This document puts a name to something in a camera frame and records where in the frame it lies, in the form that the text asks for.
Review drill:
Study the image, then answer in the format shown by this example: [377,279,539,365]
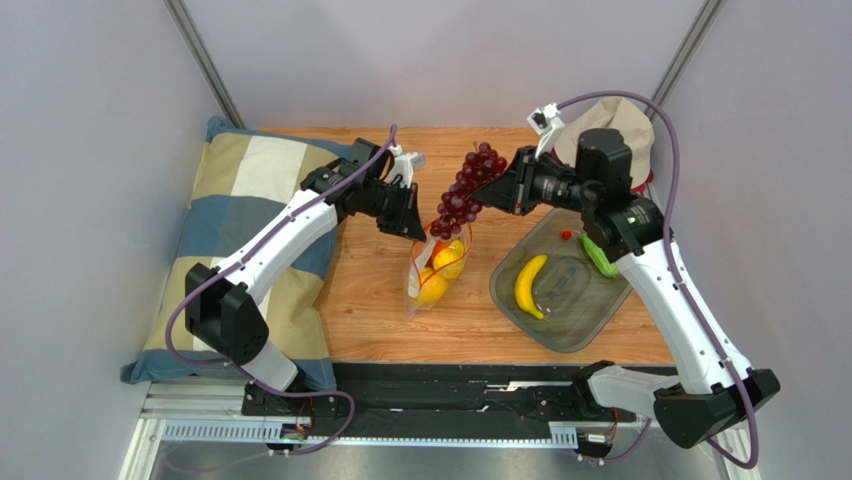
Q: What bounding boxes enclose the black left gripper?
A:
[361,181,427,243]

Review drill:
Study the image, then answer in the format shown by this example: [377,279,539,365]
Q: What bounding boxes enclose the purple grape bunch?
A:
[429,142,508,241]

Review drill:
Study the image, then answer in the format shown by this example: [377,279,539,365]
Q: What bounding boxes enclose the clear orange zip top bag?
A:
[403,224,473,319]

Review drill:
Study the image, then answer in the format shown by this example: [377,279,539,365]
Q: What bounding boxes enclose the yellow pear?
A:
[431,240,466,280]

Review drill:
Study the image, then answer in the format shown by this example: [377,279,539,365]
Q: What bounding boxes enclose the yellow lemon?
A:
[415,267,449,307]

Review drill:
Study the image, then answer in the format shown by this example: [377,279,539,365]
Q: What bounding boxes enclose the green cucumber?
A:
[579,234,620,279]

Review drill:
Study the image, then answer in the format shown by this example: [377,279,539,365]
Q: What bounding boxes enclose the orange tangerine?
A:
[432,240,451,254]

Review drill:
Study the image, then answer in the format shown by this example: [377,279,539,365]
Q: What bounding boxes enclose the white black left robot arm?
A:
[175,138,426,392]

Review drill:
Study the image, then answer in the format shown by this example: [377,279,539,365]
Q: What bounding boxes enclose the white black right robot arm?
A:
[473,129,780,449]

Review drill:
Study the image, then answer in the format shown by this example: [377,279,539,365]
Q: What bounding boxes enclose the grey plastic fruit tray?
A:
[490,209,632,353]

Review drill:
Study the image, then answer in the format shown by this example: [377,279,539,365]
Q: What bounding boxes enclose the yellow banana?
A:
[514,254,548,320]

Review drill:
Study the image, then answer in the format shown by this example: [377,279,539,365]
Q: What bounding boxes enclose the red cloth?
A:
[631,171,655,194]

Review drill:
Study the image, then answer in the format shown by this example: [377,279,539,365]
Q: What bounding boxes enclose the beige bucket hat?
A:
[553,97,655,188]

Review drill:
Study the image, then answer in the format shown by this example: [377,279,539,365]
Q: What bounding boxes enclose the checked blue beige pillow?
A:
[120,116,350,391]

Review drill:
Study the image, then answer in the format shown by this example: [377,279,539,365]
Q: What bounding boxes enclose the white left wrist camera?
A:
[386,145,426,188]

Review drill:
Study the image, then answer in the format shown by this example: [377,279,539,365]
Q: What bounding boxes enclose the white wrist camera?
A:
[386,145,426,188]
[527,103,565,158]

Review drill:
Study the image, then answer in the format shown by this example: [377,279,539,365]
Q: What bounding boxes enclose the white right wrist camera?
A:
[527,103,565,158]

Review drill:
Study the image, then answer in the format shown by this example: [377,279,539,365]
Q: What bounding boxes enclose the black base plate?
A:
[240,361,637,441]

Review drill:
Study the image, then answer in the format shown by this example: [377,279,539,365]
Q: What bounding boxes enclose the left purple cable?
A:
[164,124,399,458]

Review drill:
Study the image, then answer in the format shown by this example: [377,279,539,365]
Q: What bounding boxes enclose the right aluminium corner post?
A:
[651,0,727,106]

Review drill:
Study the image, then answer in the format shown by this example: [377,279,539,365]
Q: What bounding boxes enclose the aluminium corner post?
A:
[163,0,245,128]
[651,0,727,106]

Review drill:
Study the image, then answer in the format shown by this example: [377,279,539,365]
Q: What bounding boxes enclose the left aluminium corner post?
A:
[163,0,245,128]

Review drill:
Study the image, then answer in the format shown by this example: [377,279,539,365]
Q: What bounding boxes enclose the aluminium front rail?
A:
[120,364,760,479]

